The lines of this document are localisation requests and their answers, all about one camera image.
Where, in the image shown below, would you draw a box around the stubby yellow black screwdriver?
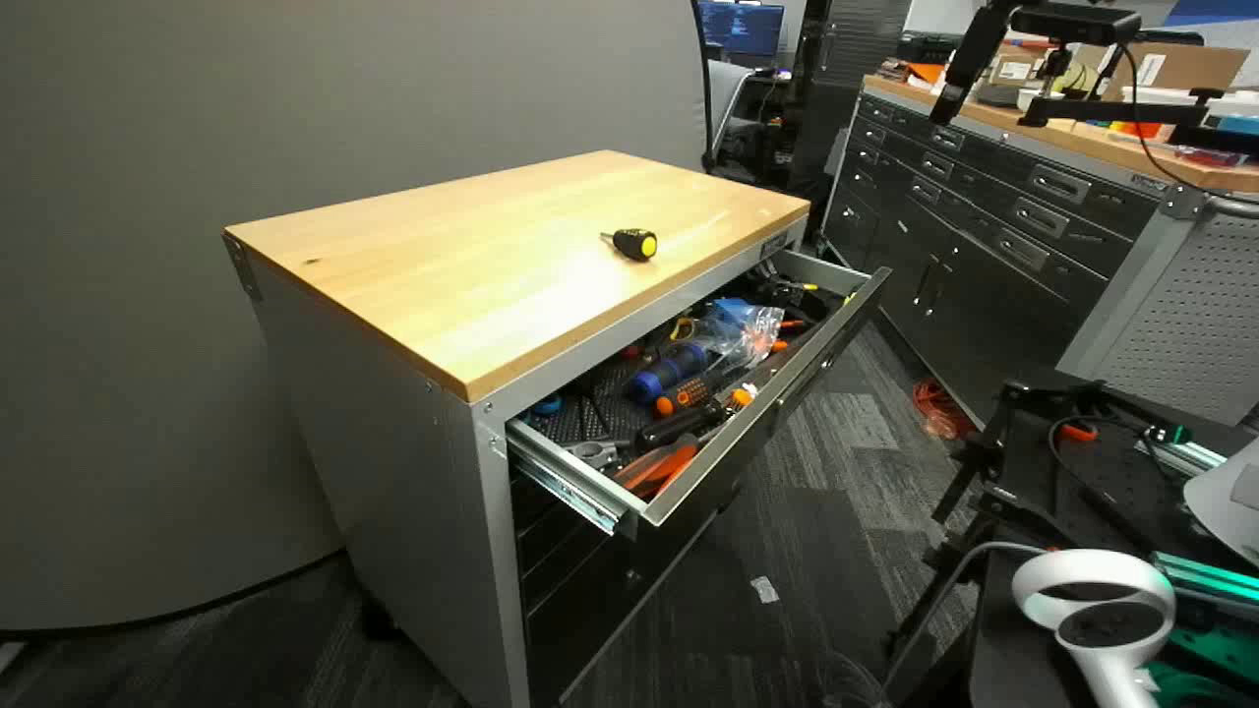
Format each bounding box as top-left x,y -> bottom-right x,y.
604,223 -> 664,269

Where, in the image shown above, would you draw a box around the orange tipped black screwdriver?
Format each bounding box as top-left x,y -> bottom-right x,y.
638,376 -> 769,448

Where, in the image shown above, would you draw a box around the grey metal cabinet drawer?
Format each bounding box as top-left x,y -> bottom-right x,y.
503,248 -> 899,544

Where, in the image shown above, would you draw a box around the clear plastic packet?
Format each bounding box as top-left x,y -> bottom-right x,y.
728,309 -> 794,375

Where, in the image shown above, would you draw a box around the grey tool cabinet wooden top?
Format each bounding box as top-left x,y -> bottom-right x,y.
220,147 -> 819,708

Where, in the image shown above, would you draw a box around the black chair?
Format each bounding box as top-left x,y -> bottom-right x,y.
706,56 -> 841,194

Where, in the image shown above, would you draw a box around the blue monitor screen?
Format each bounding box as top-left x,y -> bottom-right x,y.
697,0 -> 790,68

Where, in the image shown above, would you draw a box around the black workbench with drawers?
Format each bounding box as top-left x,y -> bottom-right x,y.
822,71 -> 1259,427

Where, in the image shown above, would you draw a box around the black tripod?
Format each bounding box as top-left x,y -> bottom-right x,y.
882,375 -> 1113,666

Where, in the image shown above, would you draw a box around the black clamp bar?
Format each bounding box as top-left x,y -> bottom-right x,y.
1018,88 -> 1232,132

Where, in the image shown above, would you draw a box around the grey pegboard panel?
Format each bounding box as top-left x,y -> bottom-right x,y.
1056,202 -> 1259,427

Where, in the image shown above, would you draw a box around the teal white tool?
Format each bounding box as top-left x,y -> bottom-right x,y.
1135,418 -> 1232,485

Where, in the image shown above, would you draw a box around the teal clamp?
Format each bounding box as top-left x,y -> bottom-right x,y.
1155,548 -> 1259,612

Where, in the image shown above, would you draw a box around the grey flat device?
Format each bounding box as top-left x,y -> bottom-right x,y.
1181,431 -> 1259,571

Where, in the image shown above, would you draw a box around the cardboard box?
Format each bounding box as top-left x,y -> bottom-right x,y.
1126,40 -> 1253,102

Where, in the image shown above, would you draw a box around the blue handled screwdriver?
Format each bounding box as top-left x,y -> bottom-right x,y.
625,341 -> 726,410

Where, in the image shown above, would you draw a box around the orange black handled screwdriver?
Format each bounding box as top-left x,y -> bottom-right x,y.
651,366 -> 739,425

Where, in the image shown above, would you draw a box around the orange handled pliers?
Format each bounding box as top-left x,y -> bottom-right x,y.
610,439 -> 710,505

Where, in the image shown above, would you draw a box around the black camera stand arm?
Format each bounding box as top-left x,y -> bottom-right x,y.
925,0 -> 1018,131

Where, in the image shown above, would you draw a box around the black stereo camera bar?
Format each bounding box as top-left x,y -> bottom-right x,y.
1005,0 -> 1149,46

